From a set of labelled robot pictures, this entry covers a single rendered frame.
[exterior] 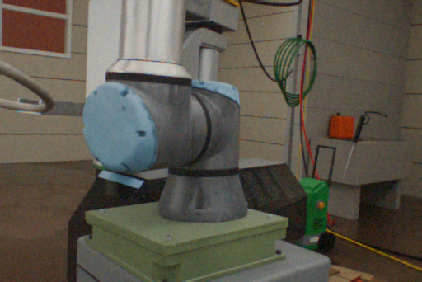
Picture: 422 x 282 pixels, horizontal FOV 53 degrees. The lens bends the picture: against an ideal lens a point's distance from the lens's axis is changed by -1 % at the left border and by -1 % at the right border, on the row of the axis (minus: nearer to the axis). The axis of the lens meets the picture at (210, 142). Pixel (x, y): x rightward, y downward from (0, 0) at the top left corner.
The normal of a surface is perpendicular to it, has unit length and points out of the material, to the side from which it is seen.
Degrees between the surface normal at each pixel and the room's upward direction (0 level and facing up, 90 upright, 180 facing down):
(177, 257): 90
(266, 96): 90
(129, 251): 90
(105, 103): 95
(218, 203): 68
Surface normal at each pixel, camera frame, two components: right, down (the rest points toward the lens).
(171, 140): 0.79, 0.30
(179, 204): -0.50, -0.30
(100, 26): -0.49, 0.05
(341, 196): -0.77, 0.01
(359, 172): 0.64, 0.10
